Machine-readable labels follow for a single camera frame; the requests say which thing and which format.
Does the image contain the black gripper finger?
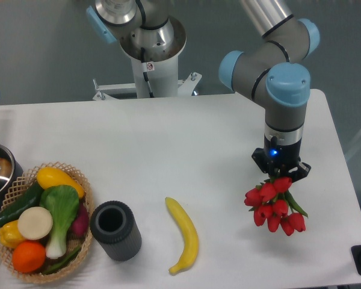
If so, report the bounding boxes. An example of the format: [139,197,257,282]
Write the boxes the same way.
[251,148,273,175]
[291,162,311,182]

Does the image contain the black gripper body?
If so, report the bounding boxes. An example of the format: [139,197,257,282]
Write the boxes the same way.
[263,137,302,178]

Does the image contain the red tulip bouquet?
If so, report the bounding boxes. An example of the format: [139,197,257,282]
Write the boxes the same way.
[244,176,308,236]

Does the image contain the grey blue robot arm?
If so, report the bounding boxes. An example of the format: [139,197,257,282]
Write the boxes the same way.
[86,1,320,181]

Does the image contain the yellow banana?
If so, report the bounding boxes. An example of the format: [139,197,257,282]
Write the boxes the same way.
[165,197,199,275]

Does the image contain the dark grey ribbed vase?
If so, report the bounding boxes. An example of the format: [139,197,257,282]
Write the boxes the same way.
[90,200,142,262]

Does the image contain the purple sweet potato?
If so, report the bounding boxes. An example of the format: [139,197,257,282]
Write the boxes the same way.
[70,203,89,237]

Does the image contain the green bok choy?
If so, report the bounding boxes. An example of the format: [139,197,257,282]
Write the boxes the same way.
[40,185,79,259]

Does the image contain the yellow squash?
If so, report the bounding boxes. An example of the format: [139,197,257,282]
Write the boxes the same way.
[36,167,85,199]

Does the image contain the green chili pepper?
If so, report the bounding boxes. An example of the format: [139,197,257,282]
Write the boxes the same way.
[42,246,81,275]

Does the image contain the green cucumber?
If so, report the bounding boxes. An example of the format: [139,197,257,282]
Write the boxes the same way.
[0,181,44,228]

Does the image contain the white round radish slice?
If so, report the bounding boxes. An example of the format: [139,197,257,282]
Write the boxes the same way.
[17,207,53,240]

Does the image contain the orange fruit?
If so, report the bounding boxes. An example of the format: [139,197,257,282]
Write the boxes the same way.
[12,240,46,273]

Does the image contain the yellow bell pepper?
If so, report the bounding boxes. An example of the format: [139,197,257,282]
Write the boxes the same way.
[0,220,26,249]

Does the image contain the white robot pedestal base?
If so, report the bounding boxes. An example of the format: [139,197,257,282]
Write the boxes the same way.
[93,55,202,101]

